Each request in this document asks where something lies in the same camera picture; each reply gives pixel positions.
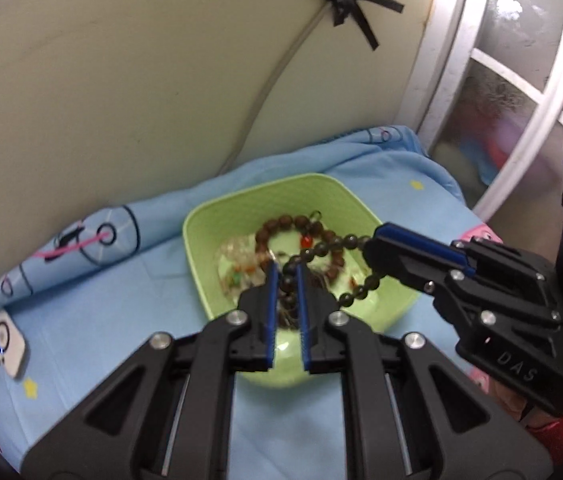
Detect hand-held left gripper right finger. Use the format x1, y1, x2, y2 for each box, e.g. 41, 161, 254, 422
294, 262, 555, 480

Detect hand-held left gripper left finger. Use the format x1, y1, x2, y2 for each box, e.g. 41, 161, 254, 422
20, 262, 282, 480

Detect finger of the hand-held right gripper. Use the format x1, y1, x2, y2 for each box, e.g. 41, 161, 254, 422
375, 221, 551, 287
363, 234, 563, 332

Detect dark purple bead bracelet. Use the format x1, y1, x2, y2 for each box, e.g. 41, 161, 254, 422
279, 232, 387, 311

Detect multicoloured clear bead bracelet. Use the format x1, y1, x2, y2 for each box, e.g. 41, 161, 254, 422
219, 240, 267, 291

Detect large brown bead bracelet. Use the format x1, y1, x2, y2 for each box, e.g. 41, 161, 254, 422
255, 214, 345, 283

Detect green plastic bowl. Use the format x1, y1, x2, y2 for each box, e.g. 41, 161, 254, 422
182, 173, 421, 390

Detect blue cartoon pig bedsheet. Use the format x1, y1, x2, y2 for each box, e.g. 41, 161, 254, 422
0, 125, 527, 480

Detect black tape cross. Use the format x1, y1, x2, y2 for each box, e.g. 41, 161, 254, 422
280, 0, 405, 51

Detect white charger pad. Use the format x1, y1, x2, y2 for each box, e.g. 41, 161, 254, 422
0, 310, 30, 378

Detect white window frame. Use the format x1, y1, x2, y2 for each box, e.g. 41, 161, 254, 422
401, 0, 563, 221

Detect grey wall cable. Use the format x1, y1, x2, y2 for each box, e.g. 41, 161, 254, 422
216, 7, 335, 176

